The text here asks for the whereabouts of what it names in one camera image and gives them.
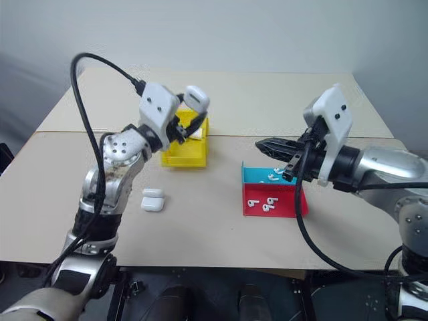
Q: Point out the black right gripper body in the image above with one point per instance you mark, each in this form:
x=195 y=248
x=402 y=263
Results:
x=312 y=154

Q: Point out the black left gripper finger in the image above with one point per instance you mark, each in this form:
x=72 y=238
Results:
x=179 y=102
x=197 y=123

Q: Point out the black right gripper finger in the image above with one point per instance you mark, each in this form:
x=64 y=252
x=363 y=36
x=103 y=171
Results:
x=275 y=156
x=277 y=144

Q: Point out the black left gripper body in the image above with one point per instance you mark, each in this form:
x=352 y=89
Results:
x=175 y=128

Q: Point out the white charging case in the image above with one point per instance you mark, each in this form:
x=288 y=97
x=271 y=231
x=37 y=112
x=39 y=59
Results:
x=152 y=202
x=197 y=98
x=198 y=133

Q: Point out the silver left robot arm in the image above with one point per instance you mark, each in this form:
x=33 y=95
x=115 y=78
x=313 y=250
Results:
x=110 y=174

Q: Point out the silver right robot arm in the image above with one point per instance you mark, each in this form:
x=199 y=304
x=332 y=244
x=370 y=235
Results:
x=384 y=170

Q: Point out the closed white charging case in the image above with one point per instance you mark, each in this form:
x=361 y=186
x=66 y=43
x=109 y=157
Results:
x=198 y=133

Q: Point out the yellow plastic bin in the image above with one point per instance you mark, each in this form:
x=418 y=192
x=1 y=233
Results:
x=184 y=158

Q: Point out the blue plastic tray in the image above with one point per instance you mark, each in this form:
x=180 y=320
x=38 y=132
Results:
x=254 y=174

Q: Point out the red plastic tray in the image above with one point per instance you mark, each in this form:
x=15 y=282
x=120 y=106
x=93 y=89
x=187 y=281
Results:
x=284 y=207

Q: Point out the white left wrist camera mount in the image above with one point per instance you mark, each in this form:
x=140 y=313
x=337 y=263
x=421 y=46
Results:
x=157 y=110

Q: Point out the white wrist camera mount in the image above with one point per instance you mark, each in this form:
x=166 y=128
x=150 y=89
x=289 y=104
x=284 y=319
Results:
x=157 y=110
x=334 y=117

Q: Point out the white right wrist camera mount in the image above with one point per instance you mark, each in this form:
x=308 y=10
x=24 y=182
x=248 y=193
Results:
x=334 y=117

